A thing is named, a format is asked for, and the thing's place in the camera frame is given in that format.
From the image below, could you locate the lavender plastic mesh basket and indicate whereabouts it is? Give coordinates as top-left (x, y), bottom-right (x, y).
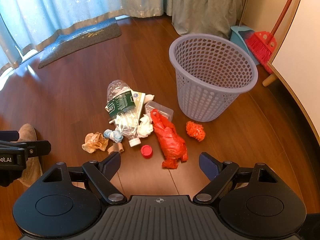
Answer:
top-left (169, 34), bottom-right (258, 122)

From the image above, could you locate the red plastic bag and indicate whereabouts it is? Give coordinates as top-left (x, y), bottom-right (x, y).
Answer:
top-left (149, 109), bottom-right (188, 169)

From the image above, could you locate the sheer light blue star curtain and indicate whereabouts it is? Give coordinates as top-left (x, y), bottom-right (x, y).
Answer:
top-left (0, 0), bottom-right (130, 78)

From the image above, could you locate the beige paper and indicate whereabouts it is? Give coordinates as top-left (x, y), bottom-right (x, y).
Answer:
top-left (82, 132), bottom-right (109, 154)

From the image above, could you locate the grey doormat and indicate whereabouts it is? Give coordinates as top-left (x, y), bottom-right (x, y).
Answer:
top-left (37, 18), bottom-right (122, 69)

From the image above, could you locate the person's beige slipper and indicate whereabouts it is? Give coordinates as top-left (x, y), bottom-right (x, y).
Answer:
top-left (19, 124), bottom-right (44, 187)

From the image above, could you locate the clear plastic box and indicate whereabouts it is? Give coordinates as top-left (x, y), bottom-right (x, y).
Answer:
top-left (145, 101), bottom-right (174, 122)

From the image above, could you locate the clear plastic water bottle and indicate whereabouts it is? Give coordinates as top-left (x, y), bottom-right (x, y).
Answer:
top-left (107, 80), bottom-right (142, 147)

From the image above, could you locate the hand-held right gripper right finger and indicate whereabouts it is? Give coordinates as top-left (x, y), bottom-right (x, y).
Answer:
top-left (192, 152), bottom-right (277, 203)

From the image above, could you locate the white tissue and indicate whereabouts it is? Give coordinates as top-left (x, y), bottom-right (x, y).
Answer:
top-left (137, 114), bottom-right (154, 138)

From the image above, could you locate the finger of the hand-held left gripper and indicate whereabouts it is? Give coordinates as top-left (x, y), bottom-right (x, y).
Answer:
top-left (15, 140), bottom-right (52, 159)

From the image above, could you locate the white and green carton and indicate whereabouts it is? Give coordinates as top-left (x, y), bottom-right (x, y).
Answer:
top-left (130, 91), bottom-right (146, 113)

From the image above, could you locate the white wooden-edged cabinet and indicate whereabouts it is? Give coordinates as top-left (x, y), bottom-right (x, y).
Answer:
top-left (262, 0), bottom-right (320, 137)

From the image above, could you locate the grey-green bed skirt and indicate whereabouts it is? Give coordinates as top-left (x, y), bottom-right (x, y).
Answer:
top-left (171, 0), bottom-right (244, 39)

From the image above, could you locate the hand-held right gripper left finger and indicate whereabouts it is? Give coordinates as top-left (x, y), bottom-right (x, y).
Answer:
top-left (41, 151), bottom-right (127, 204)

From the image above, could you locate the orange foam fruit net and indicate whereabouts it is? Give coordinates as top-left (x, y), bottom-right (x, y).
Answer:
top-left (186, 121), bottom-right (206, 142)

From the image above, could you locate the red bottle cap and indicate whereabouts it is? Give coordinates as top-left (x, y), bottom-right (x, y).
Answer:
top-left (140, 145), bottom-right (154, 159)

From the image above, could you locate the blue dustpan with metal handle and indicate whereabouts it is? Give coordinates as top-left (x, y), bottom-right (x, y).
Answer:
top-left (229, 0), bottom-right (260, 66)

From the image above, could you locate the blue white paper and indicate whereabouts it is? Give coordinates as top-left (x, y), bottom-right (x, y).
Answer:
top-left (104, 129), bottom-right (123, 143)

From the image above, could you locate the red broom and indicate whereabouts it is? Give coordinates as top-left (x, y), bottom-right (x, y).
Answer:
top-left (244, 0), bottom-right (302, 74)

